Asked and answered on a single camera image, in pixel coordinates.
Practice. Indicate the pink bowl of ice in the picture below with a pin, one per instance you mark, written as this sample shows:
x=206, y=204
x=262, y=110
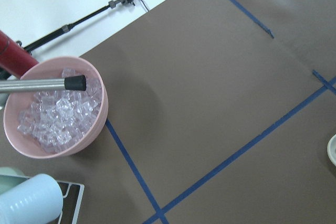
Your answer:
x=48, y=124

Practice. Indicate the steel tube with black cap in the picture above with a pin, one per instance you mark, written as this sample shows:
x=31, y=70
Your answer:
x=77, y=83

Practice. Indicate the black selfie stick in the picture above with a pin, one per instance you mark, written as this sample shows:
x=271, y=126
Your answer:
x=68, y=27

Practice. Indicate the red cylinder holder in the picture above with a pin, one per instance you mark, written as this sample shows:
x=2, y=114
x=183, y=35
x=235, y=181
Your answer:
x=14, y=59

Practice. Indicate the white bear tray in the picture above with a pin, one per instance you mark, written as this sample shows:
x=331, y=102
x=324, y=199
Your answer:
x=331, y=147

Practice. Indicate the green cup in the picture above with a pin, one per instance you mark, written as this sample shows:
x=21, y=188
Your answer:
x=11, y=177

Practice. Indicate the white wire cup rack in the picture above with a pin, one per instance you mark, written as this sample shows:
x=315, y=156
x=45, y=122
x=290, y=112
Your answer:
x=72, y=198

